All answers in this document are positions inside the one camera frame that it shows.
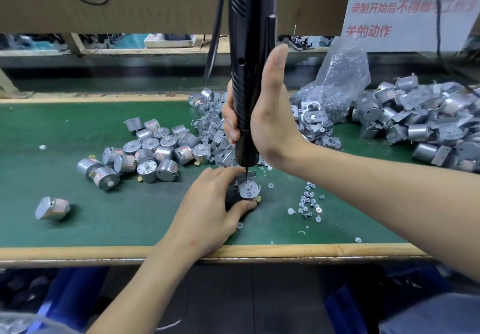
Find person's left hand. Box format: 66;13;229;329
165;167;260;267

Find person's right hand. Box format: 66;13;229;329
222;44;309;174

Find pile of metal brackets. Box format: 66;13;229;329
187;89;342;170

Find motor being assembled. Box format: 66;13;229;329
232;173;262;200

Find black electric screwdriver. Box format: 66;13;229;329
227;0;279;172

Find pile of silver motors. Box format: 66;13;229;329
35;116;215;222

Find pile of assembled motors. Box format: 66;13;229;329
352;74;480;174

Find person's left forearm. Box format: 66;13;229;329
86;244;215;334

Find person's right forearm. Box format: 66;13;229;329
288;141;480;282

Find small clear plastic bag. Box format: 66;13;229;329
296;36;372;125

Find scatter of small silver screws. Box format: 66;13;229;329
236;161;363;245

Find blue plastic bin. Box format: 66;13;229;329
0;269;106;334

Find brown back panel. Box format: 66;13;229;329
0;0;357;37

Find white paper sign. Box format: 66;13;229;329
341;0;480;52

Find dark blue crate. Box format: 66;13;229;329
322;264;451;334

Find green bench mat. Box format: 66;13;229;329
0;99;480;249

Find grey blue trousers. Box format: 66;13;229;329
378;293;480;334

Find black hanging cable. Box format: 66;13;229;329
204;0;228;87

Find slanted wooden post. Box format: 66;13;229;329
0;68;31;99

